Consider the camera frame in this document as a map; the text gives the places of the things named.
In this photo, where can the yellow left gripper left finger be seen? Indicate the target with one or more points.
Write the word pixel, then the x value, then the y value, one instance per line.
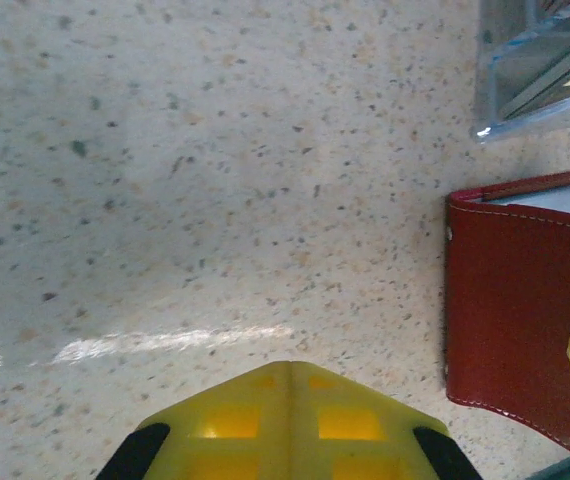
pixel 225 435

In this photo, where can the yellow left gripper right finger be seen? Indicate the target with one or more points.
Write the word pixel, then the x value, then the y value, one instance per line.
pixel 355 450

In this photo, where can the red leather card holder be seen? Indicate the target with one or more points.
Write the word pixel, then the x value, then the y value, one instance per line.
pixel 505 300

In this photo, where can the black card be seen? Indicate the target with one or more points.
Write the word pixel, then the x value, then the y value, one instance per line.
pixel 555 97

